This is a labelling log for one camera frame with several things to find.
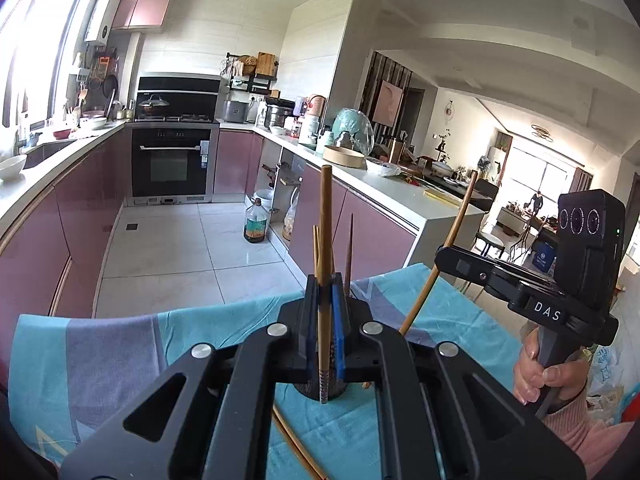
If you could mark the round bamboo steamer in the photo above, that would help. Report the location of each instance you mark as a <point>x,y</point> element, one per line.
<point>344,156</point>

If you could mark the black built-in oven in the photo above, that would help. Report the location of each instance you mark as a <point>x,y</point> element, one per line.
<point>170,162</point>

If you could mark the kitchen window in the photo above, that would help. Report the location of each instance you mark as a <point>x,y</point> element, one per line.
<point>40,35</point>

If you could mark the plastic oil bottle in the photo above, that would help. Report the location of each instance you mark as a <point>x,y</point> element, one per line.
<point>256,222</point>

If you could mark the pile of bamboo chopsticks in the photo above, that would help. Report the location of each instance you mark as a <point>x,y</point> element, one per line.
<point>295,442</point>

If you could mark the white water heater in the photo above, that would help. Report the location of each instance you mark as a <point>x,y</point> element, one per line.
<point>102,15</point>

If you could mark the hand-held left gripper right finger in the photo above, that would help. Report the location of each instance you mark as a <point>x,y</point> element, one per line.
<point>339,332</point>

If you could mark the plastic-covered white bowl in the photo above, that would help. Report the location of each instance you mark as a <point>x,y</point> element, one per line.
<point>383,166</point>

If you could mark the black wall shelf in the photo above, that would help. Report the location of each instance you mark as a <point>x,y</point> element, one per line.
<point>250,82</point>

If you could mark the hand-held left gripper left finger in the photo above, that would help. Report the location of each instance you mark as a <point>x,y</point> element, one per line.
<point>305,332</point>

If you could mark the hanging frying pan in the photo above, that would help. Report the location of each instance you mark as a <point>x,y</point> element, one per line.
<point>110,86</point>

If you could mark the teal and grey tablecloth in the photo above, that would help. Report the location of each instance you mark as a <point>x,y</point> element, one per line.
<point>100,360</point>

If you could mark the mauve base cabinets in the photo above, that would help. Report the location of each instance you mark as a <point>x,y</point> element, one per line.
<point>235,160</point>
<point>80,210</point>

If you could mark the white ceramic bowl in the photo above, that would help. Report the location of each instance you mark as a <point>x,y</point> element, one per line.
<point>11,167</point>

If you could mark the stainless steamer pot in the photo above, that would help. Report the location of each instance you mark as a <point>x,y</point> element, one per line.
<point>278,116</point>

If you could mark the single bamboo chopstick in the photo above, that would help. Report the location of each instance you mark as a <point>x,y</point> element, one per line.
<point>455,225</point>
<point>350,255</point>
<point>315,252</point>
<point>326,210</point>

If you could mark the black mesh utensil holder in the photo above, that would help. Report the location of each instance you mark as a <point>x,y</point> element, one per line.
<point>307,391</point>

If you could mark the teal plastic-wrapped fan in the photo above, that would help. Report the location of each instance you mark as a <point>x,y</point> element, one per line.
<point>352,127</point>

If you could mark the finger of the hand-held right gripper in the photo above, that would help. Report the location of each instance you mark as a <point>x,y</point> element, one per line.
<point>460,266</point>

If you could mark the person's right hand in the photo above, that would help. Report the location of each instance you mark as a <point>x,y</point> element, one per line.
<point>527,375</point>

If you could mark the black range hood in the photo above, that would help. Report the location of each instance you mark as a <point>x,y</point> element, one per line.
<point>177,84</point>

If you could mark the silver rice cooker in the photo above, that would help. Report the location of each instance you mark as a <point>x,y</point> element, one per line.
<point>235,111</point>

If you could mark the purple blender jug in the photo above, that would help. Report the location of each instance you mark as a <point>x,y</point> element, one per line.
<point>300,106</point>

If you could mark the mauve wall cabinet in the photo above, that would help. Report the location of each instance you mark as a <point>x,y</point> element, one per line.
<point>142,5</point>

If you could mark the person's right forearm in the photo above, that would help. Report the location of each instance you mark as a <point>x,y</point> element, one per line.
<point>590,440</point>

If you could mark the wok with glass lid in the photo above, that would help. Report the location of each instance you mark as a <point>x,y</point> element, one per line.
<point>152,102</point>

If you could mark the framed wall picture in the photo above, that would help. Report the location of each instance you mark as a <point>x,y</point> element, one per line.
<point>389,102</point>

